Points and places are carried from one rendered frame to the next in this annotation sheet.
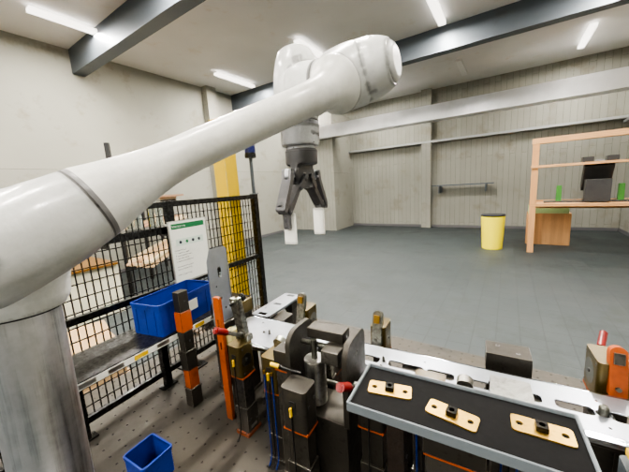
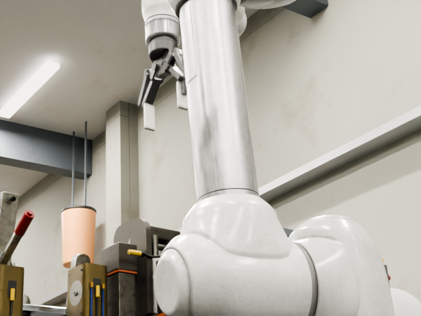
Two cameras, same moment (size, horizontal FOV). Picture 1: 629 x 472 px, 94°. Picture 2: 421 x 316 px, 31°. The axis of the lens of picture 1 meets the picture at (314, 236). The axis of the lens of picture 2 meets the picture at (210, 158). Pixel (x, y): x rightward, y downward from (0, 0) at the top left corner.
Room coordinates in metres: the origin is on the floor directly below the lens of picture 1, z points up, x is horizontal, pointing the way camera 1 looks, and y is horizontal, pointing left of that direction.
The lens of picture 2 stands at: (0.06, 1.56, 0.63)
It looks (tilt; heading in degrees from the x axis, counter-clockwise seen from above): 23 degrees up; 289
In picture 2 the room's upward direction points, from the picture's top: 3 degrees counter-clockwise
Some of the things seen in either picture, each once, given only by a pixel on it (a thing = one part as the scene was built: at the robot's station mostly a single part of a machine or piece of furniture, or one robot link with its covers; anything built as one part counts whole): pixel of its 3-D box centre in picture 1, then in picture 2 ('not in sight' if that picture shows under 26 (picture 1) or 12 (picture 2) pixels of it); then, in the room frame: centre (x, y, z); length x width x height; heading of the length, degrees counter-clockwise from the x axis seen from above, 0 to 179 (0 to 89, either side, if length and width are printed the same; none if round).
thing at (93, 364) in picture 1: (156, 332); not in sight; (1.14, 0.68, 1.02); 0.90 x 0.22 x 0.03; 150
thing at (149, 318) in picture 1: (176, 304); not in sight; (1.23, 0.63, 1.09); 0.30 x 0.17 x 0.13; 158
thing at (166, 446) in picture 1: (150, 463); not in sight; (0.80, 0.57, 0.75); 0.11 x 0.10 x 0.09; 60
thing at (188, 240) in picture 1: (190, 249); not in sight; (1.46, 0.64, 1.30); 0.23 x 0.02 x 0.31; 150
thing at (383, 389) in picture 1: (389, 387); not in sight; (0.53, -0.13, 1.17); 0.08 x 0.04 x 0.01; 70
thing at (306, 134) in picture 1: (299, 136); (162, 34); (0.71, 0.02, 1.69); 0.09 x 0.09 x 0.06
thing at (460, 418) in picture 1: (451, 412); not in sight; (0.45, -0.22, 1.17); 0.08 x 0.04 x 0.01; 50
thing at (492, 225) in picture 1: (492, 230); not in sight; (6.28, -3.90, 0.37); 0.47 x 0.47 x 0.75
